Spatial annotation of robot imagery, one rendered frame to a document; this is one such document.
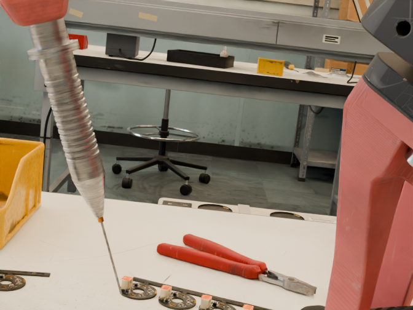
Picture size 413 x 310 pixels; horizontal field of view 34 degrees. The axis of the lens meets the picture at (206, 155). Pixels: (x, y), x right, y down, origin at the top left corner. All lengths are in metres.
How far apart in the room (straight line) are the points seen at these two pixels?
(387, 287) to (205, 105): 4.43
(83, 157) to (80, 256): 0.30
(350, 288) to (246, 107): 4.46
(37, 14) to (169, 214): 0.44
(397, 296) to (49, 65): 0.12
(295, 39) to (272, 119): 2.21
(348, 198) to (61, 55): 0.10
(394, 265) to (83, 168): 0.10
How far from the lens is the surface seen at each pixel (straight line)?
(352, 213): 0.16
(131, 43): 2.58
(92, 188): 0.22
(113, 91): 4.65
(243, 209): 0.70
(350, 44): 2.50
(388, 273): 0.20
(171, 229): 0.59
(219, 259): 0.50
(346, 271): 0.17
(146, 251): 0.53
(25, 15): 0.20
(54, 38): 0.21
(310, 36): 2.48
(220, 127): 4.63
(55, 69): 0.21
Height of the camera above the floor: 0.93
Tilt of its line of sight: 12 degrees down
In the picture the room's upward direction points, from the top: 7 degrees clockwise
